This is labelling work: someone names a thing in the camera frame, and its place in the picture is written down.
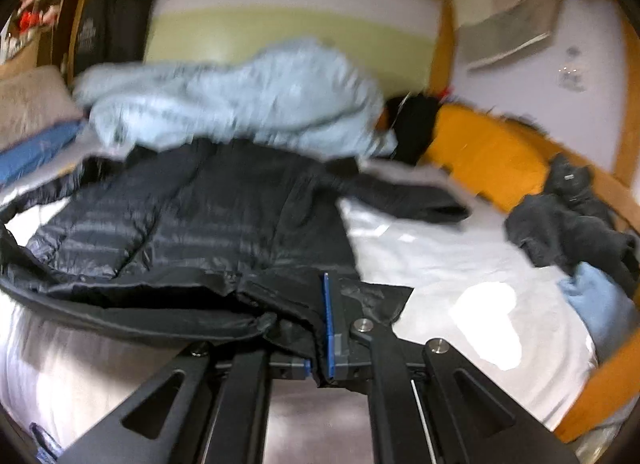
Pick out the black puffer down jacket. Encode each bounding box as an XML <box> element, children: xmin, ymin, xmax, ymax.
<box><xmin>1</xmin><ymin>139</ymin><xmax>470</xmax><ymax>385</ymax></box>

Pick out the dark grey crumpled clothing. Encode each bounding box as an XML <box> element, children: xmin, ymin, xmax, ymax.
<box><xmin>504</xmin><ymin>154</ymin><xmax>639</xmax><ymax>297</ymax></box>

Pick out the white patterned bed sheet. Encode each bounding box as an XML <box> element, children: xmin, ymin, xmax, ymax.
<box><xmin>1</xmin><ymin>161</ymin><xmax>594</xmax><ymax>463</ymax></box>

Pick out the blue white patterned cloth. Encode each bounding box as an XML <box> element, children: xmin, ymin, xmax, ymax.
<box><xmin>29</xmin><ymin>423</ymin><xmax>64</xmax><ymax>464</ymax></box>

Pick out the light blue cloth piece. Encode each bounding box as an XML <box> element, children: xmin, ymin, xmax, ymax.
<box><xmin>558</xmin><ymin>262</ymin><xmax>639</xmax><ymax>364</ymax></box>

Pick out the black garment at headboard corner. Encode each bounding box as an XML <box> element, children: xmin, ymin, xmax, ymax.
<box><xmin>386</xmin><ymin>93</ymin><xmax>442</xmax><ymax>166</ymax></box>

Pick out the blue pillow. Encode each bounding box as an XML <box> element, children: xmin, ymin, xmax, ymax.
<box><xmin>0</xmin><ymin>120</ymin><xmax>85</xmax><ymax>187</ymax></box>

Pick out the light blue duvet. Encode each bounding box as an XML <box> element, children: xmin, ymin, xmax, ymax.
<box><xmin>73</xmin><ymin>38</ymin><xmax>397</xmax><ymax>158</ymax></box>

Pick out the pink beige pillow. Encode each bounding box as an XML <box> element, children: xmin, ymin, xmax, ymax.
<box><xmin>0</xmin><ymin>65</ymin><xmax>85</xmax><ymax>152</ymax></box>

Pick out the black bag with white print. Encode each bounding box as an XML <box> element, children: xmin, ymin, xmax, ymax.
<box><xmin>73</xmin><ymin>0</ymin><xmax>154</xmax><ymax>77</ymax></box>

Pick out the orange wooden bed frame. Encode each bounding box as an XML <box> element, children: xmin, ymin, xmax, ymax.
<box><xmin>425</xmin><ymin>0</ymin><xmax>639</xmax><ymax>442</ymax></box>

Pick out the white wall socket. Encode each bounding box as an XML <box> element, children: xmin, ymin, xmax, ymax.
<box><xmin>558</xmin><ymin>46</ymin><xmax>586</xmax><ymax>92</ymax></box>

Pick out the grey mesh wall hanging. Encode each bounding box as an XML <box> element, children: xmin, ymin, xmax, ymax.
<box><xmin>452</xmin><ymin>0</ymin><xmax>562</xmax><ymax>69</ymax></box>

